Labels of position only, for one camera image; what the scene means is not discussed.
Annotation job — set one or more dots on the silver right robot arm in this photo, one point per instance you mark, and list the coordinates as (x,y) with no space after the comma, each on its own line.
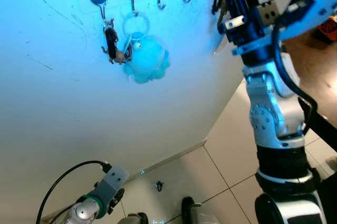
(279,129)

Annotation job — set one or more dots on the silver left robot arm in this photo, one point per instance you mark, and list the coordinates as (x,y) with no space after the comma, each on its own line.
(84,211)

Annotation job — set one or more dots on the robot left leg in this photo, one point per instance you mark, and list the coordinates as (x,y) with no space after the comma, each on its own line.
(134,218)

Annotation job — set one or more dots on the robot leg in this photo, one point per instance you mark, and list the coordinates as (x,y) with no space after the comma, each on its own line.
(197,213)
(134,218)

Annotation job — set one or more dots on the small black floor fitting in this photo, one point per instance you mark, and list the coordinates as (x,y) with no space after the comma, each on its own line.
(159,185)

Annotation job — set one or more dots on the orange black device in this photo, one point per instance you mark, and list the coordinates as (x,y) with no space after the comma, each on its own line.
(329,26)

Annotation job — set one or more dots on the dark brown table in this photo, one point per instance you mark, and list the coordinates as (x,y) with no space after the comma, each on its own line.
(310,76)

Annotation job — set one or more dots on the robot right leg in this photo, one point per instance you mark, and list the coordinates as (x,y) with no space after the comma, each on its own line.
(197,213)

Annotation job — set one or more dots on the black low furniture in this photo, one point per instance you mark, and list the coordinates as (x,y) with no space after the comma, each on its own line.
(327,197)

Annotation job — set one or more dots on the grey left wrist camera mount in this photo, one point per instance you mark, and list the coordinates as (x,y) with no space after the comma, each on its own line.
(111,179)

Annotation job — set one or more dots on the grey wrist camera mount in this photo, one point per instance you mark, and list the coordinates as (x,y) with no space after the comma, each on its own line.
(310,5)
(111,179)

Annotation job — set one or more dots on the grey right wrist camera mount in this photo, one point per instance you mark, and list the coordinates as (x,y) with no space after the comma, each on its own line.
(310,5)

